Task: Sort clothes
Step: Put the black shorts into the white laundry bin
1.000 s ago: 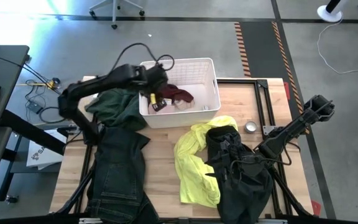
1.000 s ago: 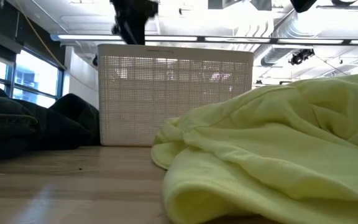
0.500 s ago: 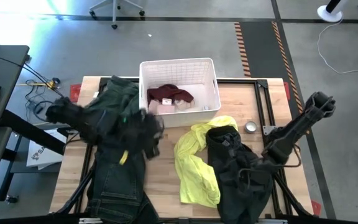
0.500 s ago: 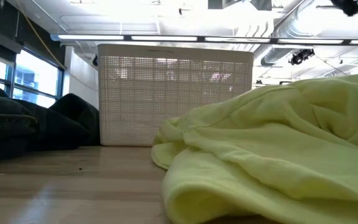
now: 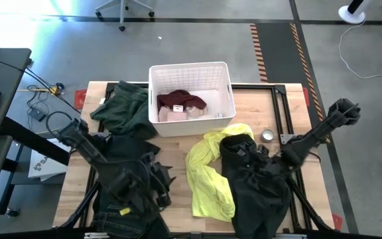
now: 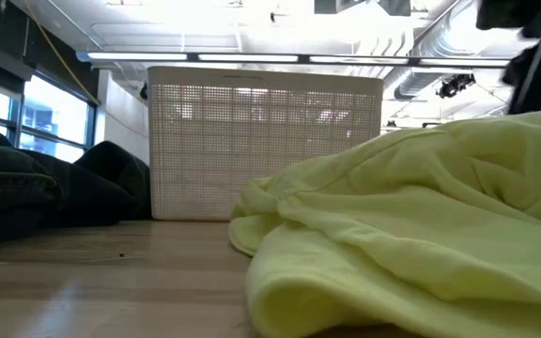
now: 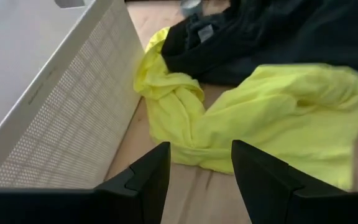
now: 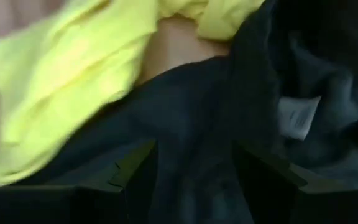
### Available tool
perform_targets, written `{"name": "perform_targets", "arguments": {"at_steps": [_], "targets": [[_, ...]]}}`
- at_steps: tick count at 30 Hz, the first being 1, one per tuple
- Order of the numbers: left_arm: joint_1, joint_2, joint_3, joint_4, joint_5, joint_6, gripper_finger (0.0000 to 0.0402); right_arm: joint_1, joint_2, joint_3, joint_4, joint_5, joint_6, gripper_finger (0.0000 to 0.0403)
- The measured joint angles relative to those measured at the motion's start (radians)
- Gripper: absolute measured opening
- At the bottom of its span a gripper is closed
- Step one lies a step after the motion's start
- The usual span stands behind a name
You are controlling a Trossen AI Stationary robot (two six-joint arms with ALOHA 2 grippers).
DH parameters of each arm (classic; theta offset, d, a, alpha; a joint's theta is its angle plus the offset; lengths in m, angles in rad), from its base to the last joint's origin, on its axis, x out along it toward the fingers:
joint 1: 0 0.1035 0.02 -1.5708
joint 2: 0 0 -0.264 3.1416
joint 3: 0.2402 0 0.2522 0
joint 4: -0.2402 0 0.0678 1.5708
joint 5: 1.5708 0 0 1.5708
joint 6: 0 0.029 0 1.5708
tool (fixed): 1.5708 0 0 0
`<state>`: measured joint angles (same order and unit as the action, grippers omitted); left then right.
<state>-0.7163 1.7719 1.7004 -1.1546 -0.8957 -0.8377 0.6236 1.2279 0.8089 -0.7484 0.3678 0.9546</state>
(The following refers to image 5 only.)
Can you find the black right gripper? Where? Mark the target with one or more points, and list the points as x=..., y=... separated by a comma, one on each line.
x=265, y=161

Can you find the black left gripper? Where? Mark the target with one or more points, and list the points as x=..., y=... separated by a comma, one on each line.
x=152, y=181

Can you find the yellow garment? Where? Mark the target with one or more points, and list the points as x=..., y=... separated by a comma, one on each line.
x=207, y=186

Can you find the black garment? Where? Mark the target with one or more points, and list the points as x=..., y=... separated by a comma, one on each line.
x=124, y=147
x=260, y=199

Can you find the dark blue denim jeans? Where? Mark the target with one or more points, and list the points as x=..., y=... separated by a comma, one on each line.
x=118, y=225

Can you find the pale pink garment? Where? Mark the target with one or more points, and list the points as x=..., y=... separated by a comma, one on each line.
x=174, y=117

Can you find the maroon garment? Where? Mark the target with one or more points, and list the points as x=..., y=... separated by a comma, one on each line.
x=181, y=98

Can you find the dark green pants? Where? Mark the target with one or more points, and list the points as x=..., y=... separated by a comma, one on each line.
x=124, y=109

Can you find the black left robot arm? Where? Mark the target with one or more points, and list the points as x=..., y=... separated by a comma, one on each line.
x=91, y=149

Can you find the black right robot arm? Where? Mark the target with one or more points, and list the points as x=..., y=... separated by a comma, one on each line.
x=320, y=129

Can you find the small patterned round bowl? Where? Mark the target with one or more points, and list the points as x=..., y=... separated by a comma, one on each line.
x=267, y=135

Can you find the white perforated plastic basket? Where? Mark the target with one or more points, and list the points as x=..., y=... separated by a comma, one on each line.
x=191, y=129

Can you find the red floor marker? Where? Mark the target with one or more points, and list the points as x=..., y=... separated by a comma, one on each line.
x=80, y=99
x=337, y=222
x=306, y=97

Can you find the white printed cardboard box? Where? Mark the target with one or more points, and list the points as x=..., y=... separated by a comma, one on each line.
x=45, y=162

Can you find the black desk leg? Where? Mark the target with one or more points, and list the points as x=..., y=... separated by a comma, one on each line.
x=35, y=141

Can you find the black power adapter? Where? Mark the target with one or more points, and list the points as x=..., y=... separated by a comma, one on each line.
x=37, y=114

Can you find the grey swivel chair base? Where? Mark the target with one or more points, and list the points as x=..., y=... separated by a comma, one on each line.
x=122, y=13

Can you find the white fan base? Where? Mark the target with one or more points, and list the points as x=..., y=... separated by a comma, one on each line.
x=351, y=15

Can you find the grey metal frame bracket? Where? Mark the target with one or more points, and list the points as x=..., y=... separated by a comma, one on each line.
x=287, y=138

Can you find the black aluminium table frame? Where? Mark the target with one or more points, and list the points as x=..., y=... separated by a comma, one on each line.
x=254, y=87

